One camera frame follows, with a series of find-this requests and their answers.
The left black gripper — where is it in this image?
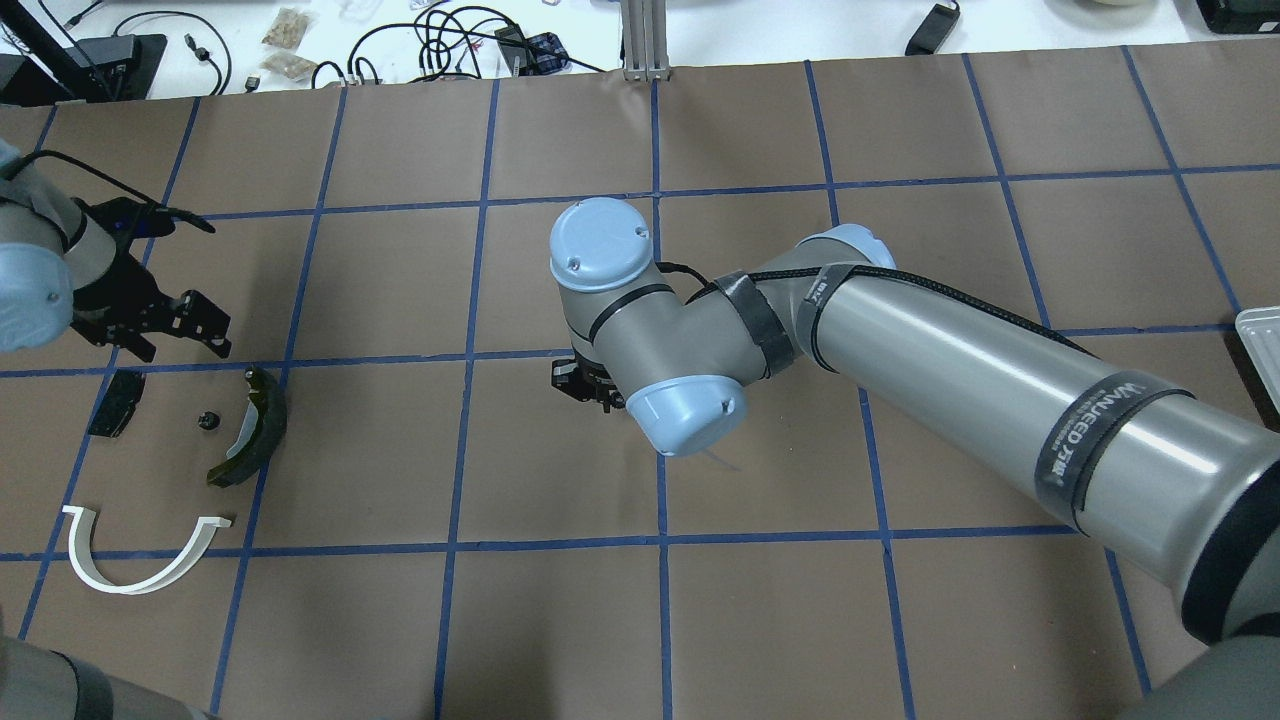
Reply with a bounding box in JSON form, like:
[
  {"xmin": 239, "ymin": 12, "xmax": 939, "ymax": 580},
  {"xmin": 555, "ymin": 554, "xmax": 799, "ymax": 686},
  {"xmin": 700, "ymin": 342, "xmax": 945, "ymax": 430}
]
[{"xmin": 70, "ymin": 199, "xmax": 233, "ymax": 363}]

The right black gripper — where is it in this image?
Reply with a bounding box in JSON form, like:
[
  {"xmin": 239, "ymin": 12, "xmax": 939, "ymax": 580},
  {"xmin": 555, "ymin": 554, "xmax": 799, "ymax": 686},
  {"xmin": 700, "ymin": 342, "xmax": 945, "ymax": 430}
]
[{"xmin": 550, "ymin": 354, "xmax": 626, "ymax": 413}]

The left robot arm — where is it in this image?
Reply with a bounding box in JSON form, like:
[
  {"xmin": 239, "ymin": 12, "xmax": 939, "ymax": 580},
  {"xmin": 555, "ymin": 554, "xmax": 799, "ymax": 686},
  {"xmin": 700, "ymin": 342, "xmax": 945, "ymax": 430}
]
[{"xmin": 1, "ymin": 142, "xmax": 232, "ymax": 363}]

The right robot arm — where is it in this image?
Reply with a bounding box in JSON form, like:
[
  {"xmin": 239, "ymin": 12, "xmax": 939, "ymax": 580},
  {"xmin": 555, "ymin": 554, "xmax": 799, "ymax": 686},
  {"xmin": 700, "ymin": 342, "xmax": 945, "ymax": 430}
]
[{"xmin": 549, "ymin": 197, "xmax": 1279, "ymax": 719}]

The black brake pad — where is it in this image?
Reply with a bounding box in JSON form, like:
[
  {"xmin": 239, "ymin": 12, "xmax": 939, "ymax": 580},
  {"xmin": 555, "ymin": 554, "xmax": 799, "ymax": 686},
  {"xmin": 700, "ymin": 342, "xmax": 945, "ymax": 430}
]
[{"xmin": 87, "ymin": 370, "xmax": 146, "ymax": 438}]

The olive brake shoe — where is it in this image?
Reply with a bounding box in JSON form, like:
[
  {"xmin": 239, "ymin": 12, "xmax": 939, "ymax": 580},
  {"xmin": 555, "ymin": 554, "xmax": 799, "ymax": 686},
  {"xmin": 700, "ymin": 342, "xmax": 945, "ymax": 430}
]
[{"xmin": 206, "ymin": 365, "xmax": 288, "ymax": 488}]

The right small parts bag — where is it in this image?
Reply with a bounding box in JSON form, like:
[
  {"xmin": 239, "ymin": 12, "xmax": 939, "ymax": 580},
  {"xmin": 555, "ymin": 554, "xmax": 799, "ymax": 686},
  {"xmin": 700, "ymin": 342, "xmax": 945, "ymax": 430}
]
[{"xmin": 260, "ymin": 50, "xmax": 317, "ymax": 82}]

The small parts bag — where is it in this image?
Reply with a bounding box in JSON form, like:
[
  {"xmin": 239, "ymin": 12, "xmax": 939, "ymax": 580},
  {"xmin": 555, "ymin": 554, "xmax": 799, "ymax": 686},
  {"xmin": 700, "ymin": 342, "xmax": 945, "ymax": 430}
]
[
  {"xmin": 261, "ymin": 6, "xmax": 311, "ymax": 51},
  {"xmin": 260, "ymin": 50, "xmax": 317, "ymax": 82}
]

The left small parts bag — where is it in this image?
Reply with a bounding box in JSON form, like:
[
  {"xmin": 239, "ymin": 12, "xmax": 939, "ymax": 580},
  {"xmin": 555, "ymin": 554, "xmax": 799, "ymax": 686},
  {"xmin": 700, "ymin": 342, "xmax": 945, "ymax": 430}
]
[{"xmin": 261, "ymin": 6, "xmax": 311, "ymax": 51}]

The black power adapter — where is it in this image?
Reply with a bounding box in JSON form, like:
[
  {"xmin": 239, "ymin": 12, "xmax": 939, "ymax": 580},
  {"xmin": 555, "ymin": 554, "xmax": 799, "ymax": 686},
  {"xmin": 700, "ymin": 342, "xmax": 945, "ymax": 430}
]
[{"xmin": 904, "ymin": 1, "xmax": 961, "ymax": 56}]

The white curved plastic bracket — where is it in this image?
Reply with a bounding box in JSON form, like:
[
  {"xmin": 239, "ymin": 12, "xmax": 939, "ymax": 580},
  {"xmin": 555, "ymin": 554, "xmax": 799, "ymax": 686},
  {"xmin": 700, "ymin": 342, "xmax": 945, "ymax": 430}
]
[{"xmin": 61, "ymin": 503, "xmax": 236, "ymax": 597}]

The black camera stand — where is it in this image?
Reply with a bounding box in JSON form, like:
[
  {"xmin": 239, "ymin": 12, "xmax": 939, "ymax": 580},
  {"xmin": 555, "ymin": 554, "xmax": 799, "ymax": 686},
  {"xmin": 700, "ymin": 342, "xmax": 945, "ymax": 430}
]
[{"xmin": 1, "ymin": 1, "xmax": 168, "ymax": 102}]

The aluminium frame post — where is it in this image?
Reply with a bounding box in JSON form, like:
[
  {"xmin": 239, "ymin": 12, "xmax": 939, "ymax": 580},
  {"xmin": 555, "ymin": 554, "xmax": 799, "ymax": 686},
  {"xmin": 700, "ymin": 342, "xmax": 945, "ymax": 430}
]
[{"xmin": 618, "ymin": 0, "xmax": 671, "ymax": 82}]

